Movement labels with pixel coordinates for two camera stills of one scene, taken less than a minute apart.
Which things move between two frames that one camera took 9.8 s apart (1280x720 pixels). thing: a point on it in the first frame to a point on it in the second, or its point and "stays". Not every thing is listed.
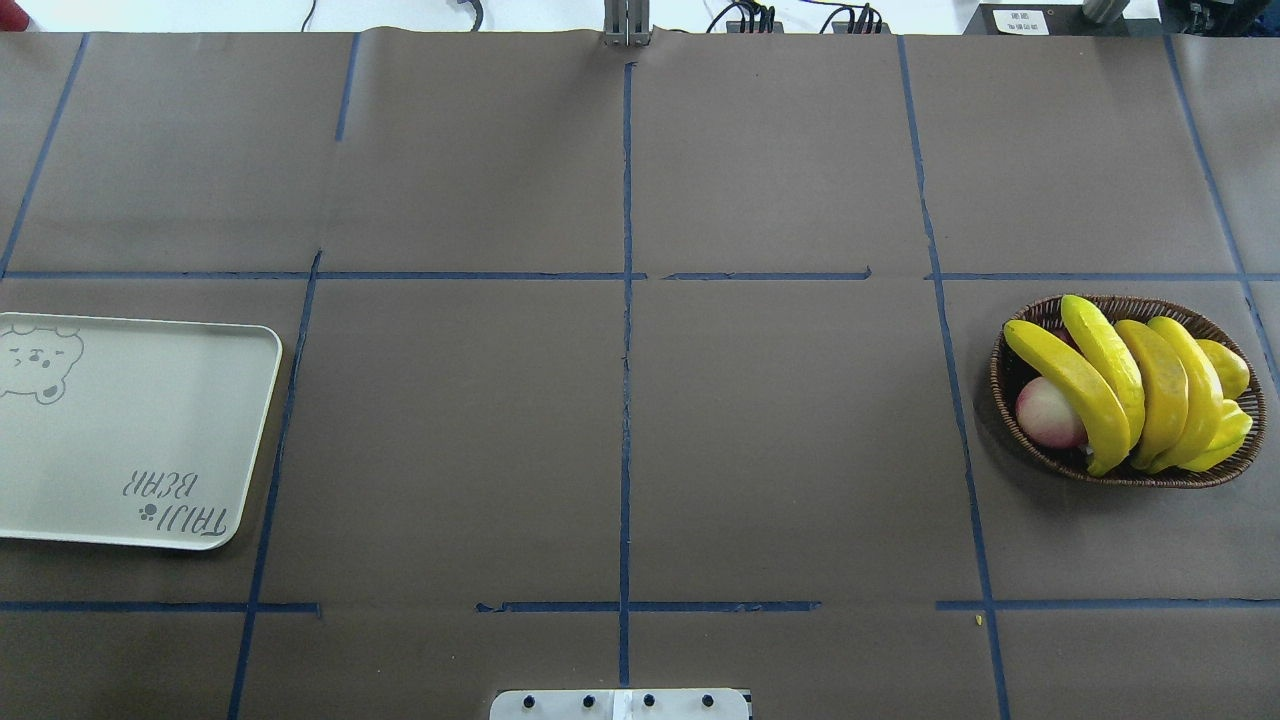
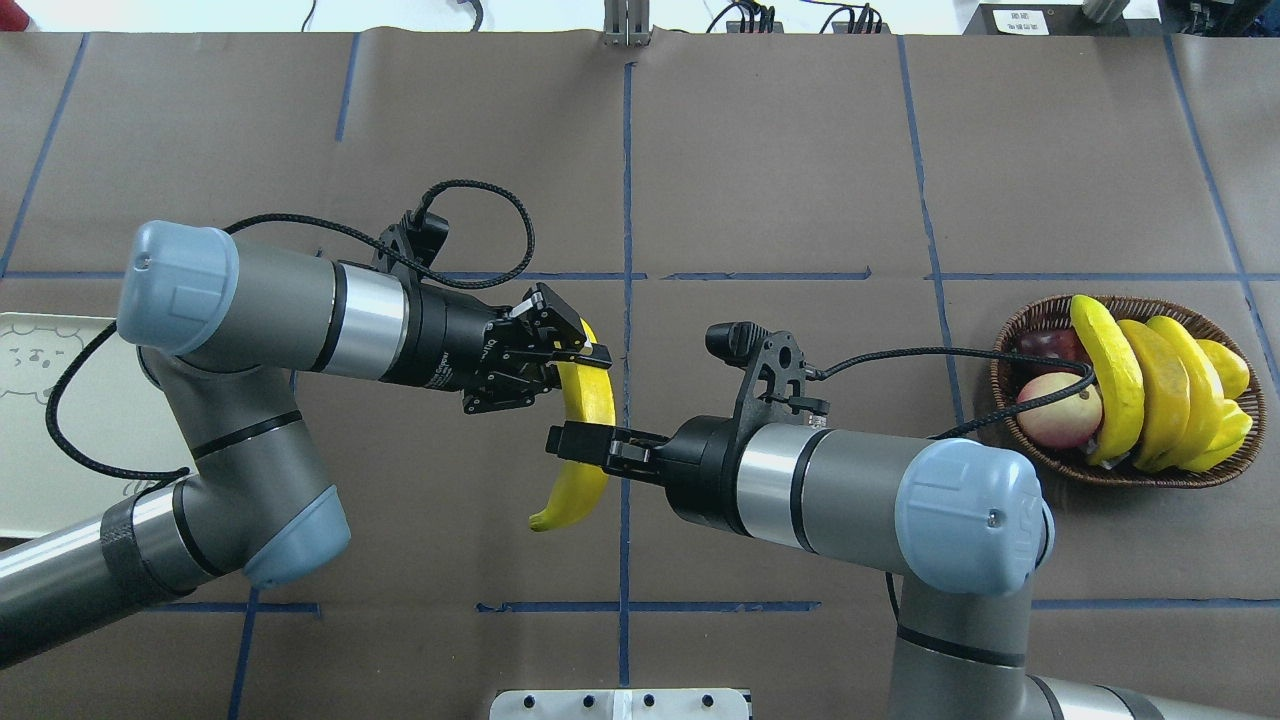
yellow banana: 1106,421 to 590,392
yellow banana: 1166,396 stays
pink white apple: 1048,417 stays
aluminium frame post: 626,23 stays
